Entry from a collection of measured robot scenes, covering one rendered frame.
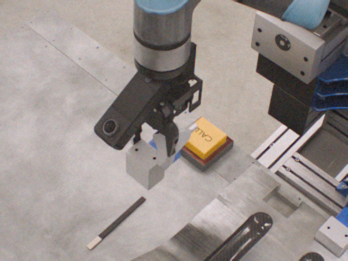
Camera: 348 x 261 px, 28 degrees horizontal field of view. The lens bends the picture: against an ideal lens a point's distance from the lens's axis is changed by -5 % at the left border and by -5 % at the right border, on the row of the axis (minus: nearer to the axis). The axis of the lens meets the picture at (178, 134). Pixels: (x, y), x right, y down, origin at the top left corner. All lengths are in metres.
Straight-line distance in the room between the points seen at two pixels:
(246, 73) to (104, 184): 1.39
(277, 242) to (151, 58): 0.36
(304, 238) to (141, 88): 0.35
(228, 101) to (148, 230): 1.31
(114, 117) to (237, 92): 1.55
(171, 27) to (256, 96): 1.63
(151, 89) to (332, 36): 0.45
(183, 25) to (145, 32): 0.05
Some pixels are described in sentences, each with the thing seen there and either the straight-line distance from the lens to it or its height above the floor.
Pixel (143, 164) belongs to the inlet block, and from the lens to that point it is 1.09.
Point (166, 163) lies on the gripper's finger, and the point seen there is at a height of 0.97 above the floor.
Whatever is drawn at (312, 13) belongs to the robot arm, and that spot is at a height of 1.26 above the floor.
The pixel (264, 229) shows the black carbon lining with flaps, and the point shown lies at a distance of 1.12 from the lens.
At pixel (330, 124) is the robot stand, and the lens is 1.54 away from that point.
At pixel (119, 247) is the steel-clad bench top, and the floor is 0.80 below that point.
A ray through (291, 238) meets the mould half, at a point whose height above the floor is 0.89.
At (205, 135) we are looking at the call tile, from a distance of 1.28.
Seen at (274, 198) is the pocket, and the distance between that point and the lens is 1.19.
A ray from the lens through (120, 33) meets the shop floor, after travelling 2.69.
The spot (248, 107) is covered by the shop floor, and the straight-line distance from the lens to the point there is 2.46.
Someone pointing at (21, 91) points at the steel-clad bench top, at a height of 0.80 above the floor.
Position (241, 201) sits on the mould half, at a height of 0.89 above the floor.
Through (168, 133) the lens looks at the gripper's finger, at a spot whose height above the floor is 1.04.
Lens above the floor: 1.83
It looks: 51 degrees down
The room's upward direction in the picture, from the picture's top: 4 degrees clockwise
